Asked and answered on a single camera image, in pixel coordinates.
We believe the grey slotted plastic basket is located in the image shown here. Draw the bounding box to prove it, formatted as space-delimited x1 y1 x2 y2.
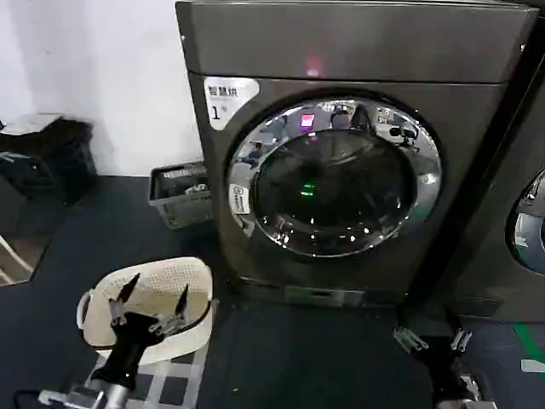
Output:
147 162 214 231

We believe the round glass dryer door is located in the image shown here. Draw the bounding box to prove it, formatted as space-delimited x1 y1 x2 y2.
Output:
225 96 443 258

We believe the white label sticker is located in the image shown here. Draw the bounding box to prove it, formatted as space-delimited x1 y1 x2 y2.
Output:
203 77 261 131

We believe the white perforated laundry basket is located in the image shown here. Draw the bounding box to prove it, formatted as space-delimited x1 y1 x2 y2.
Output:
76 256 214 366

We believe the grey front-loading dryer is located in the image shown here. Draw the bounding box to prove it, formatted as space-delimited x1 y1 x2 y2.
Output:
175 0 541 308

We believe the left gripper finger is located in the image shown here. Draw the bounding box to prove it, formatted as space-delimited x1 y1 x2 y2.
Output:
108 273 141 326
148 284 190 336

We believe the grey dryer with blue-rimmed door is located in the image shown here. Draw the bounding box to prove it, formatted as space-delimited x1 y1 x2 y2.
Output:
442 12 545 324

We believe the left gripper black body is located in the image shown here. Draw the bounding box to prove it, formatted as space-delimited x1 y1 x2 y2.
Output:
90 314 162 391

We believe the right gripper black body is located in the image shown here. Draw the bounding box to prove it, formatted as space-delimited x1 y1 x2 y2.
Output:
417 343 468 398

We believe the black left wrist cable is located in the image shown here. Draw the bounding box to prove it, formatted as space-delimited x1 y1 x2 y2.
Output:
11 389 44 409

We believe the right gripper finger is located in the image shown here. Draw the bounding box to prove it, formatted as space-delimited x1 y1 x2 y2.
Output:
450 328 473 354
393 326 422 354

